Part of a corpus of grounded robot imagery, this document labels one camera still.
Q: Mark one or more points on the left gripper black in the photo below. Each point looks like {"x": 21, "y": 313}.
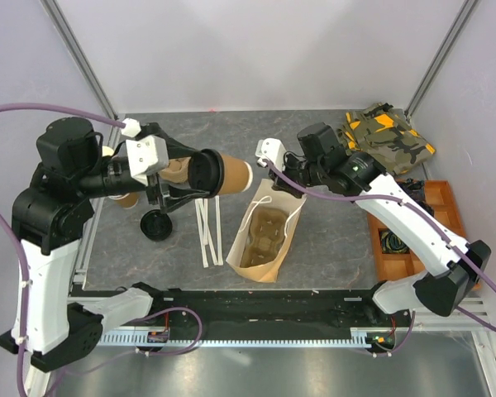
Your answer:
{"x": 174, "y": 198}

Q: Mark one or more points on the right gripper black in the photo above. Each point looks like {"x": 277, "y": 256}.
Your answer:
{"x": 281, "y": 184}

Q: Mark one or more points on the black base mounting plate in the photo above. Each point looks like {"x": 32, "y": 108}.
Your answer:
{"x": 270, "y": 314}

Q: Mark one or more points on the brown paper coffee cup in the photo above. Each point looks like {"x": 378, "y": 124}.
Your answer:
{"x": 237, "y": 176}

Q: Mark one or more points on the white wrapped straw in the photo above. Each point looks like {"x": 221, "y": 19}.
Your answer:
{"x": 218, "y": 231}
{"x": 210, "y": 244}
{"x": 201, "y": 213}

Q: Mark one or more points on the single brown pulp cup carrier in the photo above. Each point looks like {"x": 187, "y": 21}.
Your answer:
{"x": 265, "y": 237}

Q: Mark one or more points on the grey slotted cable duct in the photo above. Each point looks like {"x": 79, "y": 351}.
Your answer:
{"x": 130, "y": 337}

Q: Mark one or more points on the black plastic cup lid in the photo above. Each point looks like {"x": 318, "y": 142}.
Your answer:
{"x": 206, "y": 172}

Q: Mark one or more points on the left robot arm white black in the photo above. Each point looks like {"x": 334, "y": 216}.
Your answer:
{"x": 48, "y": 220}

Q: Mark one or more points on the brown paper bag with handles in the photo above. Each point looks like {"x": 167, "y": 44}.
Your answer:
{"x": 266, "y": 196}

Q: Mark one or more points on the camouflage folded cloth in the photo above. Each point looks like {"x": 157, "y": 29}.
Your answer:
{"x": 380, "y": 132}

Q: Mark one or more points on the stack of black lids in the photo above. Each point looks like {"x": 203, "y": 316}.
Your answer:
{"x": 156, "y": 226}

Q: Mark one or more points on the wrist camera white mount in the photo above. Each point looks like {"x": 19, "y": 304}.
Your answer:
{"x": 146, "y": 150}
{"x": 270, "y": 149}

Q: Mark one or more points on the blue yellow rolled item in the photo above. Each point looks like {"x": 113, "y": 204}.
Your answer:
{"x": 392, "y": 244}

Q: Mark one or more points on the stack of paper cups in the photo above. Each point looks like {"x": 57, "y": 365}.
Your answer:
{"x": 125, "y": 201}

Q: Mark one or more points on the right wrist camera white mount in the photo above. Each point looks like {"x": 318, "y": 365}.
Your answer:
{"x": 270, "y": 149}

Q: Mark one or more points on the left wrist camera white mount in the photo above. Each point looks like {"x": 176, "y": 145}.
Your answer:
{"x": 146, "y": 150}

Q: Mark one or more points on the black rolled item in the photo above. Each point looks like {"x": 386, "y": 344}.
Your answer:
{"x": 414, "y": 188}

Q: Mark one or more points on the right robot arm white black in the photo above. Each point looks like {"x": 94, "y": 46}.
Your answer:
{"x": 452, "y": 264}

